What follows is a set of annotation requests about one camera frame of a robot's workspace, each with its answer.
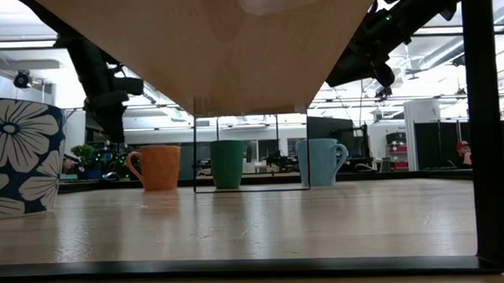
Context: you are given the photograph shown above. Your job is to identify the orange mug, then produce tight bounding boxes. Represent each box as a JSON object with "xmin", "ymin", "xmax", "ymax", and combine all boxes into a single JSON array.
[{"xmin": 124, "ymin": 144, "xmax": 183, "ymax": 194}]

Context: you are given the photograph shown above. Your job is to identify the navy mug with white flowers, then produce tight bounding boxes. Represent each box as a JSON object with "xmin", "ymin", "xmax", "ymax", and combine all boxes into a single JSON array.
[{"xmin": 0, "ymin": 94, "xmax": 70, "ymax": 221}]

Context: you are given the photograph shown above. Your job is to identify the light blue mug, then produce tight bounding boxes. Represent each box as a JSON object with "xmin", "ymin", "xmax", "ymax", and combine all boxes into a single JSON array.
[{"xmin": 294, "ymin": 138, "xmax": 350, "ymax": 188}]

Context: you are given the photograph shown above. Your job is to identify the green cup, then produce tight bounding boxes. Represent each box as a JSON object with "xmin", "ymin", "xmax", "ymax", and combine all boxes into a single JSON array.
[{"xmin": 208, "ymin": 139, "xmax": 249, "ymax": 191}]

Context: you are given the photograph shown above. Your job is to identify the wooden shelf with black legs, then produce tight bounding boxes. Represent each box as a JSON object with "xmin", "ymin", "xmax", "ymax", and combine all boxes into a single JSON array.
[{"xmin": 0, "ymin": 0, "xmax": 504, "ymax": 283}]

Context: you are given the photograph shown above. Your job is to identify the green potted plant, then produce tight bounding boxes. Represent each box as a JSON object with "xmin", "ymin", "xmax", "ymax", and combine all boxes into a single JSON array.
[{"xmin": 69, "ymin": 143, "xmax": 99, "ymax": 165}]

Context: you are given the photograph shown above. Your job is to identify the black computer monitor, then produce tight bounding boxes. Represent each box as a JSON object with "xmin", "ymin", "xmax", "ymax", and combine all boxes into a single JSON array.
[{"xmin": 307, "ymin": 114, "xmax": 371, "ymax": 174}]

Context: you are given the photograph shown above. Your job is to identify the storage rack with red bins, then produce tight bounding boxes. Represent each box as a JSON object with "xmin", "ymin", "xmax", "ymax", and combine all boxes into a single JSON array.
[{"xmin": 386, "ymin": 131, "xmax": 408, "ymax": 171}]

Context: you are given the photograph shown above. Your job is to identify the person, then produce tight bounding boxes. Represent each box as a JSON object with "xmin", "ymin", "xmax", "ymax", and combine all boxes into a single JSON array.
[{"xmin": 454, "ymin": 139, "xmax": 474, "ymax": 169}]

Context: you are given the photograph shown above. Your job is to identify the black ceiling camera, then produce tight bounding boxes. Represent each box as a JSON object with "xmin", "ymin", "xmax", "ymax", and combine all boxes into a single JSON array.
[
  {"xmin": 375, "ymin": 85, "xmax": 393, "ymax": 102},
  {"xmin": 13, "ymin": 70, "xmax": 34, "ymax": 90}
]

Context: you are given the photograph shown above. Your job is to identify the black metal table frame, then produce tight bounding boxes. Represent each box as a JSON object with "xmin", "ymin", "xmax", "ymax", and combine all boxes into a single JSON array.
[{"xmin": 58, "ymin": 165, "xmax": 504, "ymax": 196}]

